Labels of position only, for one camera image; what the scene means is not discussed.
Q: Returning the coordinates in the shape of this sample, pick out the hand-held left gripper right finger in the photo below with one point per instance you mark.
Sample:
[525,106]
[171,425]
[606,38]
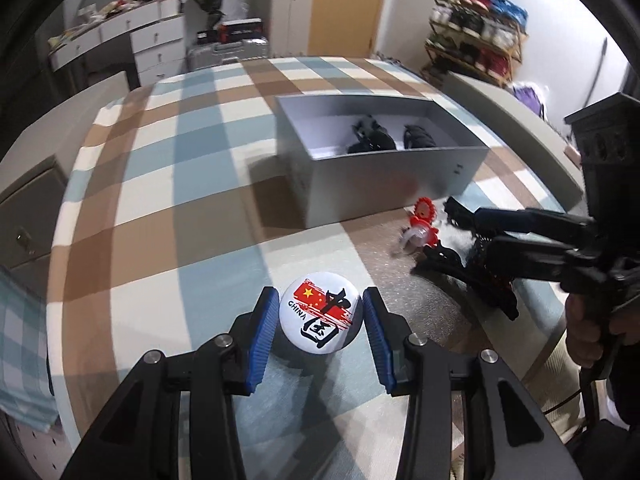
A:
[377,340]

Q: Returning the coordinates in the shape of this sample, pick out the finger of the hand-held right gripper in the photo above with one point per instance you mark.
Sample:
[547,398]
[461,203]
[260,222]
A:
[530,257]
[530,222]

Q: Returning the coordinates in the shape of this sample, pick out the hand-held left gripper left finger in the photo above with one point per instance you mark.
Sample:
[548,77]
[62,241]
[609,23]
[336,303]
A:
[262,335]

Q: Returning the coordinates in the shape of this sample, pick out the round white pin badge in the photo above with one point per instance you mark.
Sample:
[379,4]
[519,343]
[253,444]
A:
[317,312]

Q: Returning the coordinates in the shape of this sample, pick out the black and red hair claw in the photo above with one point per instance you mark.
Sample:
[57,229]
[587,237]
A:
[470,275]

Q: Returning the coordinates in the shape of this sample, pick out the red hair clip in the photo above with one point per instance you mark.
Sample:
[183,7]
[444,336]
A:
[422,221]

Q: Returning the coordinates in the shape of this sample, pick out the grey cardboard box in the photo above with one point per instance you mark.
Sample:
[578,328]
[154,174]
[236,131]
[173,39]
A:
[380,185]

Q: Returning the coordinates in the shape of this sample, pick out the person's right hand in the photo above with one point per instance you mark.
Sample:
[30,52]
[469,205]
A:
[580,332]

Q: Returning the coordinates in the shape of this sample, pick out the grey padded bed board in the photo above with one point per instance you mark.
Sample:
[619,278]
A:
[520,125]

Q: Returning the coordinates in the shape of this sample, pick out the purple bag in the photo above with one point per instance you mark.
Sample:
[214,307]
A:
[527,97]

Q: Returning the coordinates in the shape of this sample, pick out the long dark stick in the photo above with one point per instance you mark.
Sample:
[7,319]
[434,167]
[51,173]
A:
[597,70]

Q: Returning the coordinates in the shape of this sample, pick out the wooden shoe rack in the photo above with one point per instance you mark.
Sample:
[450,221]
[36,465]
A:
[515,55]

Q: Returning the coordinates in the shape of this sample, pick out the plaid tablecloth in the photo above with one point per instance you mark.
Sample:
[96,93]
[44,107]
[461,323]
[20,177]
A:
[175,185]

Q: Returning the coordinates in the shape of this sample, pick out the rows of shoes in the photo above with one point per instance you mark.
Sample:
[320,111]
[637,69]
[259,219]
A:
[480,25]

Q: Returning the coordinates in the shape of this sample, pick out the blue plaid cloth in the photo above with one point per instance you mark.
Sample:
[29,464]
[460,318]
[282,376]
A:
[22,350]

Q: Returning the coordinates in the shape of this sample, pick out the white pegboard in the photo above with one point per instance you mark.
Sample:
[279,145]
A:
[35,452]

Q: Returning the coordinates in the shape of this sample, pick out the grey cabinet with latch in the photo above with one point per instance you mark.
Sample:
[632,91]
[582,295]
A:
[30,215]

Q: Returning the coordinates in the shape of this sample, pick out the wooden door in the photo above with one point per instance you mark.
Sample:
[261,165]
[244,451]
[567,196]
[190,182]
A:
[350,5]

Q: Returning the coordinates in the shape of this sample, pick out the silver suitcase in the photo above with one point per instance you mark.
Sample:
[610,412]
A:
[225,55]

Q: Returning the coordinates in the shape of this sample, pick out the grey bedside cabinet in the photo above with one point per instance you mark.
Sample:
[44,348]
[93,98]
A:
[100,90]

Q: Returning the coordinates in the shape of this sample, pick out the black flat box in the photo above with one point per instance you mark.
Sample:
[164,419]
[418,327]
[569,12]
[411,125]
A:
[235,31]

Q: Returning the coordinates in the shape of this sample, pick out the white dresser desk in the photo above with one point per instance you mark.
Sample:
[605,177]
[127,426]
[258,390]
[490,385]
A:
[155,45]

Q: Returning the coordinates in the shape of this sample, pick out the white suitcase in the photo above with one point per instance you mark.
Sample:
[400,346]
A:
[289,15]

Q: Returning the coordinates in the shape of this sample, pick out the dark wrapped bouquet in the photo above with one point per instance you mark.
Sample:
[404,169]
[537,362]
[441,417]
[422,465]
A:
[205,2]

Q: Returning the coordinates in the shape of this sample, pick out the clutter on dresser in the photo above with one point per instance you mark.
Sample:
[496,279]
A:
[107,12]

